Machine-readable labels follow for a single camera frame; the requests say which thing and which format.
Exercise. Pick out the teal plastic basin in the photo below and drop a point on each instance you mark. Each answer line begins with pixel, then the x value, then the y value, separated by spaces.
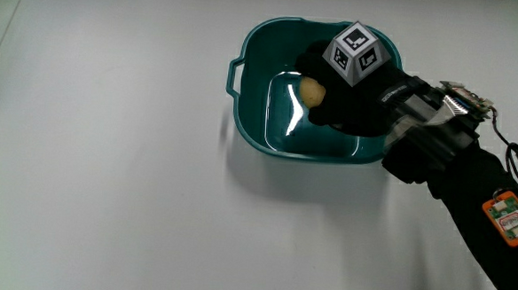
pixel 263 56

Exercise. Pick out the person's right hand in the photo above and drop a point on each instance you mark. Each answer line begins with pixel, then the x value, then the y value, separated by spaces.
pixel 354 105

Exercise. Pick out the small yellow potato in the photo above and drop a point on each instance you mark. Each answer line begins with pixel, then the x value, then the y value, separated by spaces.
pixel 310 92

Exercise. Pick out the person's right forearm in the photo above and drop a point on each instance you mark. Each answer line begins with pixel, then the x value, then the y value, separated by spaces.
pixel 475 174

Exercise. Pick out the orange sensor module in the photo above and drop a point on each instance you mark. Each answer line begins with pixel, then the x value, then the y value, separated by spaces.
pixel 511 220

